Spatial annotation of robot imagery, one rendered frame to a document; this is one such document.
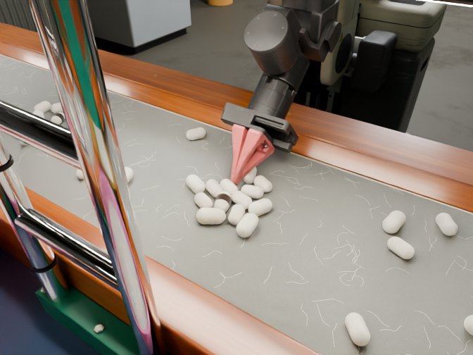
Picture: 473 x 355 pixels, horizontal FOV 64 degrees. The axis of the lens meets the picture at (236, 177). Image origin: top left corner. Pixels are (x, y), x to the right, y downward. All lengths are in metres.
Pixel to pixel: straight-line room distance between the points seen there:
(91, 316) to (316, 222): 0.29
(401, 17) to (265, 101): 0.79
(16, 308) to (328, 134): 0.50
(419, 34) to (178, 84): 0.75
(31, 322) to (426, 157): 0.58
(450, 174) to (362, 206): 0.14
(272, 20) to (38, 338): 0.47
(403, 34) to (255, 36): 0.82
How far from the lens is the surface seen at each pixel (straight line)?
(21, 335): 0.54
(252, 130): 0.51
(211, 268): 0.45
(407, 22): 1.26
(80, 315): 0.47
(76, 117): 0.21
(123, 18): 3.21
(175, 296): 0.40
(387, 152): 0.62
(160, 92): 0.78
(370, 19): 1.29
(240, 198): 0.50
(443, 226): 0.54
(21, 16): 3.54
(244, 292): 0.43
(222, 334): 0.37
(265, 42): 0.49
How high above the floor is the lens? 1.09
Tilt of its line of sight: 38 degrees down
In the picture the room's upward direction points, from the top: straight up
